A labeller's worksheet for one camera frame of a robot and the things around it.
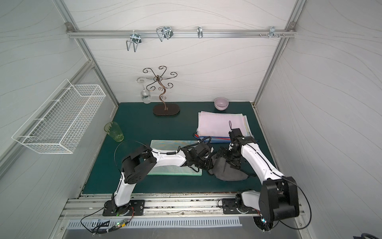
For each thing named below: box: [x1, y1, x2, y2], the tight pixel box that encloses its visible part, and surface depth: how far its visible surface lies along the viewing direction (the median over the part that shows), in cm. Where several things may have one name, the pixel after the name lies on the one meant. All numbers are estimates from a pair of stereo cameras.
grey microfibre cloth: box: [208, 153, 251, 182], surface depth 86 cm
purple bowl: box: [213, 97, 230, 112], surface depth 117 cm
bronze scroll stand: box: [142, 65, 181, 117], surface depth 103 cm
